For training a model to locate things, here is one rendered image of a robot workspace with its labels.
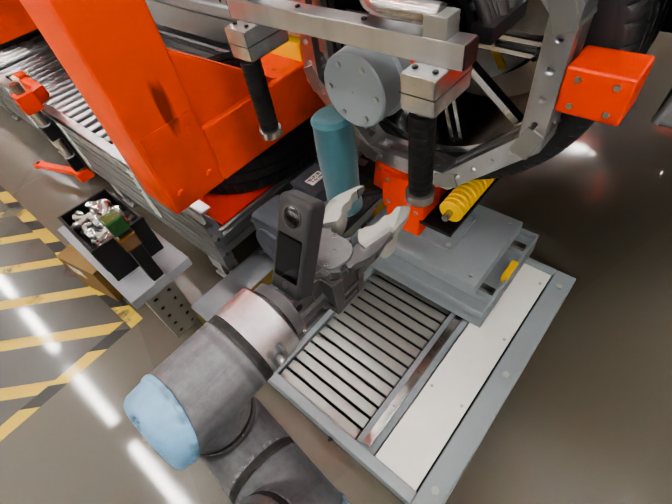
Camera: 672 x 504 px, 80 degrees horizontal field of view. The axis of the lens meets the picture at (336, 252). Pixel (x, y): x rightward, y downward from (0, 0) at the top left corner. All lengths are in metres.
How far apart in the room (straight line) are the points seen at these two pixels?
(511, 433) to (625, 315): 0.54
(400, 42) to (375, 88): 0.14
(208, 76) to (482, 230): 0.88
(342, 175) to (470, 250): 0.52
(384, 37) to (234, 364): 0.42
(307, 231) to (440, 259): 0.86
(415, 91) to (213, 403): 0.41
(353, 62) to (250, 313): 0.42
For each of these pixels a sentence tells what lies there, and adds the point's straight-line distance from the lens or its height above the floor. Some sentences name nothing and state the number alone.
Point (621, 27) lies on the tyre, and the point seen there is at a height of 0.91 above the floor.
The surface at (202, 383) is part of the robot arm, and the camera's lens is 0.41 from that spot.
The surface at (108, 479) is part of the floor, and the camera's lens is 1.45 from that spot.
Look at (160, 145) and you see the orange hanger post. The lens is 1.01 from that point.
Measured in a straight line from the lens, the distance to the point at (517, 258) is 1.37.
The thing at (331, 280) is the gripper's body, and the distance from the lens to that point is 0.46.
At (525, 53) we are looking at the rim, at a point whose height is 0.84.
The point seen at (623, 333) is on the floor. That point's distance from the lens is 1.50.
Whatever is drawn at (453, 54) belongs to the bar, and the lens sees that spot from 0.52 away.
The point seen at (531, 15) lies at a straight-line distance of 0.97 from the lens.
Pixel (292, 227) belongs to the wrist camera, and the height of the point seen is 0.90.
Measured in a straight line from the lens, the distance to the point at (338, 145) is 0.86.
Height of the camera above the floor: 1.19
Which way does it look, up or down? 50 degrees down
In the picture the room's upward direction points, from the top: 12 degrees counter-clockwise
